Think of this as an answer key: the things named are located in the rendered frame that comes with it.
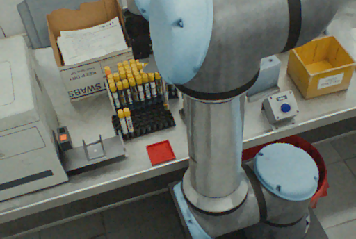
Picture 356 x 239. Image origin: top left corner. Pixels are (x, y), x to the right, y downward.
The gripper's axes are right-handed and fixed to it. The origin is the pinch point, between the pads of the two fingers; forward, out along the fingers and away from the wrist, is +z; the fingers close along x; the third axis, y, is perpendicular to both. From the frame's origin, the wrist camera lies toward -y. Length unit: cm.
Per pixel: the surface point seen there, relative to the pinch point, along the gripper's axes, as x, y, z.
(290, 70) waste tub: -0.6, -39.0, 15.5
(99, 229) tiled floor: -20, 35, 106
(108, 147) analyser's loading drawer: 8.5, 19.3, 14.2
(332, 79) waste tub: 10.1, -45.2, 12.2
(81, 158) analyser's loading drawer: 9.3, 27.3, 14.2
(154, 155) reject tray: 12.7, 8.1, 18.0
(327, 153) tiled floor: -22, -82, 106
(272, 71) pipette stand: 2.1, -31.2, 10.5
